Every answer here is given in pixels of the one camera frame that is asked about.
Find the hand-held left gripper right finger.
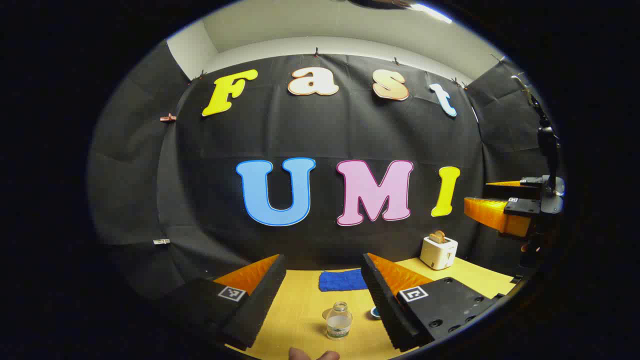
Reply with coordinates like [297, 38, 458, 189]
[362, 253, 506, 352]

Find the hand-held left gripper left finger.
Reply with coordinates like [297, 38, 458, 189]
[160, 254, 288, 352]

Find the clear plastic water bottle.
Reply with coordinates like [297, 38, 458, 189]
[325, 301, 353, 341]

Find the blue cloth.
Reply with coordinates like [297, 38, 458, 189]
[318, 269, 370, 293]

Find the white toaster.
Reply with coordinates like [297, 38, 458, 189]
[420, 235, 459, 271]

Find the black backdrop cloth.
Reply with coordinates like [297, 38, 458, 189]
[87, 40, 556, 301]

